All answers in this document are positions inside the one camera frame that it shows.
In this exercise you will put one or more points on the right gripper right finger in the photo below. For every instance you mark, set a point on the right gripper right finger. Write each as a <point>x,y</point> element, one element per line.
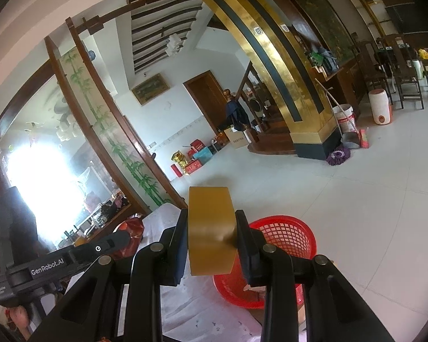
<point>334,311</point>

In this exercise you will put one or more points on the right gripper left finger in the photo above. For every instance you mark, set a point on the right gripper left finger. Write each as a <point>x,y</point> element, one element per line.
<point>120,300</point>

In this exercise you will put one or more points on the red plastic mesh basket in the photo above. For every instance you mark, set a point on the red plastic mesh basket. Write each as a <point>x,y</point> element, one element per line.
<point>263,246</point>

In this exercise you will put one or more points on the red candy wrapper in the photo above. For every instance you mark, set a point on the red candy wrapper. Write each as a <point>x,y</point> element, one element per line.
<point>135,228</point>

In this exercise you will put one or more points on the brown packing tape roll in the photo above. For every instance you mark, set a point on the brown packing tape roll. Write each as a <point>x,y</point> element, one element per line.
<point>212,231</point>

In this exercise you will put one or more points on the person left hand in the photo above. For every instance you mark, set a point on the person left hand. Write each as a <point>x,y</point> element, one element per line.
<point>20,319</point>

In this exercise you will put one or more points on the wooden sideboard with clutter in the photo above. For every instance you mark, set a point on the wooden sideboard with clutter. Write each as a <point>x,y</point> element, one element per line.
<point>101,221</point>

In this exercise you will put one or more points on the pink floral tablecloth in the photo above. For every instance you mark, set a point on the pink floral tablecloth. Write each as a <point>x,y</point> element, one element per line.
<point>194,311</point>

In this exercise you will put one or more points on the grey dustpan and broom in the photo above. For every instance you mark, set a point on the grey dustpan and broom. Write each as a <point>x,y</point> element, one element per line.
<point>351,136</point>

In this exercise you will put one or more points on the red gift boxes pile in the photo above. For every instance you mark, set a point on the red gift boxes pile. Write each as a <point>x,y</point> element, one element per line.
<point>197,155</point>

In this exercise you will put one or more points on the white plastic bucket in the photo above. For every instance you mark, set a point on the white plastic bucket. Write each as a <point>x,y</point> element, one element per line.
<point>345,118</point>

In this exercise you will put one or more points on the cardboard box by stairs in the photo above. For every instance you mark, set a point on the cardboard box by stairs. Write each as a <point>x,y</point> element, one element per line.
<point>237,138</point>

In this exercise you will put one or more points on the white cylindrical stool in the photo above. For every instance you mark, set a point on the white cylindrical stool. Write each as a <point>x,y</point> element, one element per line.
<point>380,106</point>

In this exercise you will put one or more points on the wooden staircase railing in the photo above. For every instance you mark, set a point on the wooden staircase railing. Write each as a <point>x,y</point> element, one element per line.
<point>253,98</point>

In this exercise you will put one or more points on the framed landscape painting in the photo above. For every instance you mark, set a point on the framed landscape painting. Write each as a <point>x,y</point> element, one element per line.
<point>152,87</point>

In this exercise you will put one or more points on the dark jacket on railing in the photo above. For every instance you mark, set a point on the dark jacket on railing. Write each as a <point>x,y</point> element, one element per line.
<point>237,116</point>

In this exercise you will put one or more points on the brown wooden door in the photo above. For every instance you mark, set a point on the brown wooden door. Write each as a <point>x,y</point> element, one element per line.
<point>208,95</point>

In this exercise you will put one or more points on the dark wooden chair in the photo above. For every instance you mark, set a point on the dark wooden chair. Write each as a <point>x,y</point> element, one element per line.
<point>400,56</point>

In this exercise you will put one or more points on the gold and black pillar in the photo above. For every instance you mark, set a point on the gold and black pillar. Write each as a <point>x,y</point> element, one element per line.
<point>286,71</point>

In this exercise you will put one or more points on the black television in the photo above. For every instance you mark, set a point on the black television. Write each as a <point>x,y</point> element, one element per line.
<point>409,19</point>

